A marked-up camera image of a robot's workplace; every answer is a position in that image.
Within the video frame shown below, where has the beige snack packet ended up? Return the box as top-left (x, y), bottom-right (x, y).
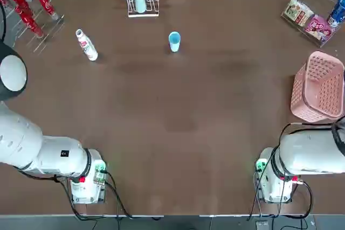
top-left (282, 0), bottom-right (315, 27)

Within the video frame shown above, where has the clear acrylic bottle shelf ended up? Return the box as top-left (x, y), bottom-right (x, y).
top-left (0, 0), bottom-right (66, 53)

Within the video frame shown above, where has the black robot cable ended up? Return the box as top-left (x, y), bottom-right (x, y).
top-left (247, 121), bottom-right (345, 220)
top-left (15, 165), bottom-right (106, 219)

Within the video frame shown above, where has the black base power cable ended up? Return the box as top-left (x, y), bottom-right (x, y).
top-left (292, 180), bottom-right (315, 219)
top-left (101, 169), bottom-right (165, 220)

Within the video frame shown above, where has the pale green cup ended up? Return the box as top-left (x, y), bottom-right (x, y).
top-left (134, 0), bottom-right (147, 14)

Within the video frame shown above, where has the blue ceramic cup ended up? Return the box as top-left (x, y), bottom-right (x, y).
top-left (168, 31), bottom-right (182, 53)

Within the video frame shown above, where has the purple snack packet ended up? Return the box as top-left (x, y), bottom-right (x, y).
top-left (304, 14), bottom-right (334, 43)

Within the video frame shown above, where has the white juice bottle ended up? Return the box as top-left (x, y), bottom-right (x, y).
top-left (75, 29), bottom-right (99, 62)

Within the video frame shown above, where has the pink plastic basket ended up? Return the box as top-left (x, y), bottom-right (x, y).
top-left (290, 50), bottom-right (345, 123)

